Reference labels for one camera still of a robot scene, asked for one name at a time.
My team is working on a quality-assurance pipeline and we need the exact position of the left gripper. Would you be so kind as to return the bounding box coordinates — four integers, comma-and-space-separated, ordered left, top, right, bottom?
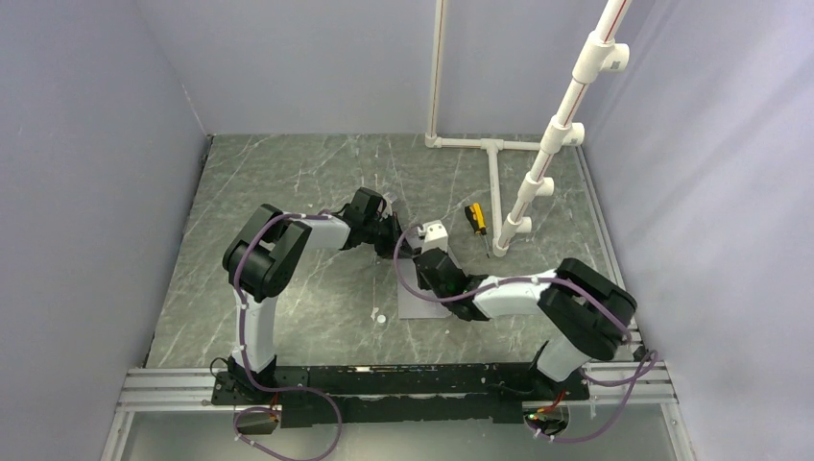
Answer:
364, 213, 414, 260

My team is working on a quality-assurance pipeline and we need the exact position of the grey envelope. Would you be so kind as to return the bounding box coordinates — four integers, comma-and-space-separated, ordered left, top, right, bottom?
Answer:
395, 244, 459, 320

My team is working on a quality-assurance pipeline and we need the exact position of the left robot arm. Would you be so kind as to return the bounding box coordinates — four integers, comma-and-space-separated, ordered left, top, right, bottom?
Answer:
222, 187, 401, 403

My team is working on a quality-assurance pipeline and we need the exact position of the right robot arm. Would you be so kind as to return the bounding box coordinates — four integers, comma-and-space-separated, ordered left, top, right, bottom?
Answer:
413, 249, 637, 399

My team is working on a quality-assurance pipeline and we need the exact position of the yellow black screwdriver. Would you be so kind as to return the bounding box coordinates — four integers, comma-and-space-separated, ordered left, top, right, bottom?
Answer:
465, 203, 490, 257

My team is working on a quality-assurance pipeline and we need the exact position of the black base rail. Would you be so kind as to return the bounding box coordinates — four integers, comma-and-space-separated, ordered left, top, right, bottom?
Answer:
211, 362, 589, 428

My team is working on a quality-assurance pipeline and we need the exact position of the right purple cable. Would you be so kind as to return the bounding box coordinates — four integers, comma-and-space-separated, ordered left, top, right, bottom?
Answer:
392, 226, 660, 446

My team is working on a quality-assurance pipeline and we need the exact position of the white PVC pipe frame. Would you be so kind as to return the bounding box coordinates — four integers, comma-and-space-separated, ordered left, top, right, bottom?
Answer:
424, 0, 632, 257

